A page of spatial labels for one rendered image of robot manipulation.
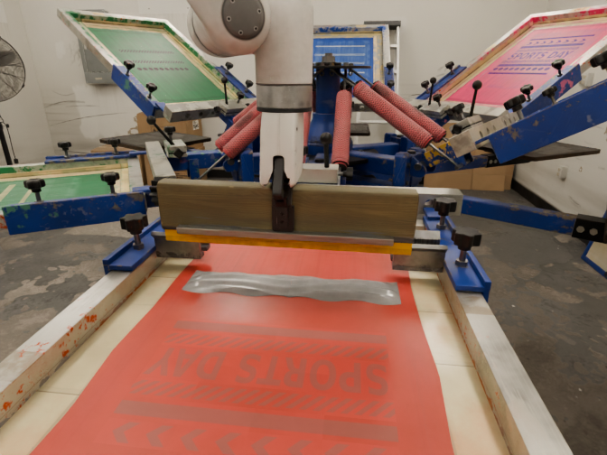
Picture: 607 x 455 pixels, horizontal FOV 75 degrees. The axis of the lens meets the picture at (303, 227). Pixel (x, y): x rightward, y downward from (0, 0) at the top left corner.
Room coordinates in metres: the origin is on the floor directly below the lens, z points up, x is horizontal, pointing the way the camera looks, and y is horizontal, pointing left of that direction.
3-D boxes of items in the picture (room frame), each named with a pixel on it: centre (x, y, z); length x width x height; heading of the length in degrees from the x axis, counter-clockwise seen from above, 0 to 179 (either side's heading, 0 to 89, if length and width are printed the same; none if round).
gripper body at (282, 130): (0.55, 0.03, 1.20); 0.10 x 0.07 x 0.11; 173
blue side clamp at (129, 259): (0.72, 0.28, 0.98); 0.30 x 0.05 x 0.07; 173
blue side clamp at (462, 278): (0.65, -0.27, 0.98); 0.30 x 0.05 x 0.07; 173
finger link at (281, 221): (0.52, 0.03, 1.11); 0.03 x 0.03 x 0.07; 83
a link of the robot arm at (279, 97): (0.56, 0.02, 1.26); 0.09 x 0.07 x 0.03; 173
